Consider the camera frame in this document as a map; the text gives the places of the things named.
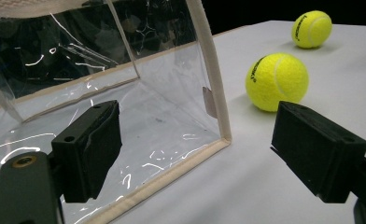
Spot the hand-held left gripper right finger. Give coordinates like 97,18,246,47
270,100,366,204

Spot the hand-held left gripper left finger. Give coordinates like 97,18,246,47
50,99,123,203

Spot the yellow tennis ball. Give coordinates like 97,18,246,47
245,52,310,113
291,9,333,49

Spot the clear bag with beige trim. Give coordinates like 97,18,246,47
0,0,233,224

